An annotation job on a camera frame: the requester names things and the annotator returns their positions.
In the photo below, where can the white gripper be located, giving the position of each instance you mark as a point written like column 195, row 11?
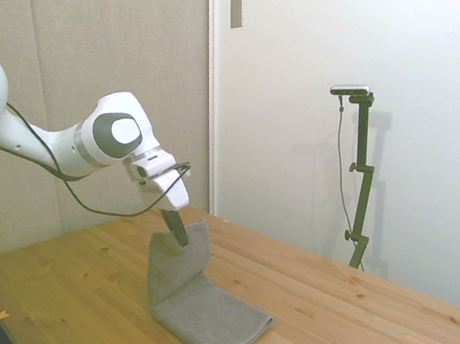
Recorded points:
column 173, row 191

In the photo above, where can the grey towel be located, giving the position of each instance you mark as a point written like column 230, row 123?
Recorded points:
column 201, row 306

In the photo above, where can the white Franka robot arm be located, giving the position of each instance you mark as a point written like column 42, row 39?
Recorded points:
column 101, row 135

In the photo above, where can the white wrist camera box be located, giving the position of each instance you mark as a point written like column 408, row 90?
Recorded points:
column 153, row 165

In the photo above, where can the white door frame trim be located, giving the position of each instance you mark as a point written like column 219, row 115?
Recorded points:
column 213, row 91

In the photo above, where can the dark green camera stand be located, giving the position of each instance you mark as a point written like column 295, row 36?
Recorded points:
column 362, row 179

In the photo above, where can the grey wall plate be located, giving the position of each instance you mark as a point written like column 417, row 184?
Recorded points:
column 237, row 13

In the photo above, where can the silver exterior camera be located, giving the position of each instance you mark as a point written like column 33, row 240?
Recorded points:
column 350, row 89

